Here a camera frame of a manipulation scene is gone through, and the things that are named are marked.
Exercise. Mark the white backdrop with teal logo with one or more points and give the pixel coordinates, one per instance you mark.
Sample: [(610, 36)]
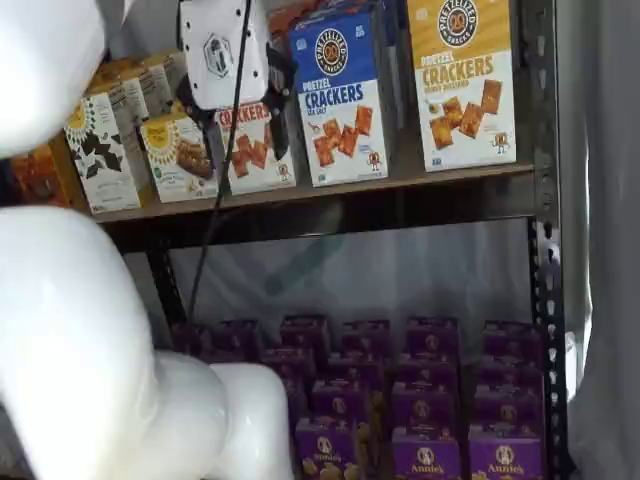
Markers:
[(400, 280)]

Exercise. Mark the dark orange snack box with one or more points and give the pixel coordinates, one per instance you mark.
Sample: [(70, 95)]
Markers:
[(40, 180)]

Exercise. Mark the purple Annie's snack box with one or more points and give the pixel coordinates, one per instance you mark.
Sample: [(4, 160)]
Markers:
[(425, 370), (237, 340), (305, 332), (427, 460), (425, 407), (505, 465), (195, 340), (355, 367), (510, 372), (325, 455), (507, 410), (432, 337), (340, 402), (365, 337), (512, 340), (287, 362)]

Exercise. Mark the brown wooden shelf board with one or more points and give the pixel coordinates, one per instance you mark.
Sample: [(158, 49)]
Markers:
[(400, 180)]

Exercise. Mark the Simple Mills almond bars box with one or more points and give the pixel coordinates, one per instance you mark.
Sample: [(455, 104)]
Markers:
[(170, 160)]

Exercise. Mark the yellow white pretzel crackers box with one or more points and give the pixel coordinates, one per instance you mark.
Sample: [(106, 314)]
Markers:
[(465, 100)]

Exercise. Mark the dark metal shelving rack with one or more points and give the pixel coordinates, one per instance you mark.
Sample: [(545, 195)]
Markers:
[(350, 220)]

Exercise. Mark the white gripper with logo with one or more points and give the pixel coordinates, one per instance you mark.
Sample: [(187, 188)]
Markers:
[(225, 50)]

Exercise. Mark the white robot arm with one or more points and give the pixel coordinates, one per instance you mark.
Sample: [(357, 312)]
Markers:
[(75, 325)]

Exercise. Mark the blue white pretzel crackers box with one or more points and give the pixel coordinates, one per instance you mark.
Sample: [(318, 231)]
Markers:
[(385, 20), (335, 100)]

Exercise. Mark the Simple Mills sweet thins box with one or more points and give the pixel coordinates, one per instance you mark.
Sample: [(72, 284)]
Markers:
[(176, 72), (105, 160), (125, 102), (152, 87)]

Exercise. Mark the orange white pretzel crackers box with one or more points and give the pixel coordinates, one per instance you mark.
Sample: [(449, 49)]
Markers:
[(250, 155), (280, 25)]

